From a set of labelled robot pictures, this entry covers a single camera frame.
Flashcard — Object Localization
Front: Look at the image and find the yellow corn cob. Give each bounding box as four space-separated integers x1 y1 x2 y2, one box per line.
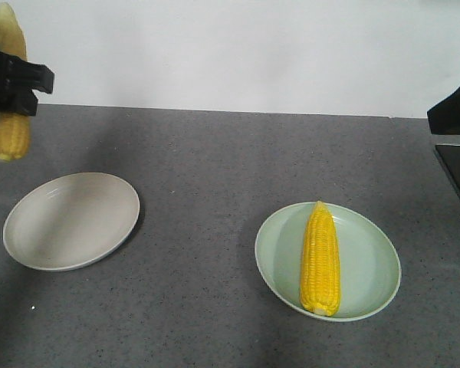
0 2 30 162
299 202 341 317

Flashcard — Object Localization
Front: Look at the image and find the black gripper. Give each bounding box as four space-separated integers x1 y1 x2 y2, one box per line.
0 51 54 117

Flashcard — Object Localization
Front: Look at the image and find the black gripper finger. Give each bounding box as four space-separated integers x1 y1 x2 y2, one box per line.
427 86 460 136

